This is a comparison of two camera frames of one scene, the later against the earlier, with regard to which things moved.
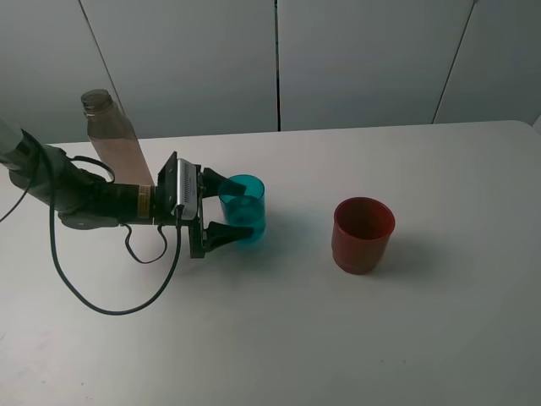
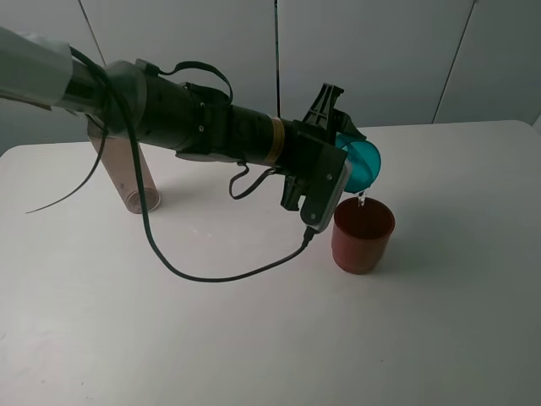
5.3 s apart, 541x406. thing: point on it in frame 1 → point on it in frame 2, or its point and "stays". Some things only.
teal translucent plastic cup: x=247 y=210 → x=365 y=161
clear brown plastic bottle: x=114 y=139 stays
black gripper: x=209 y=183 → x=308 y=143
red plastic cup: x=361 y=230 stays
